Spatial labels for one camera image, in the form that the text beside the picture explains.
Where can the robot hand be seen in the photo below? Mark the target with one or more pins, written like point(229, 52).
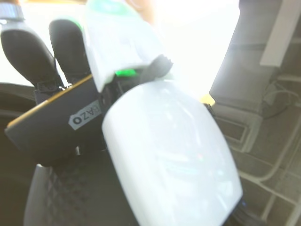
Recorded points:
point(164, 141)

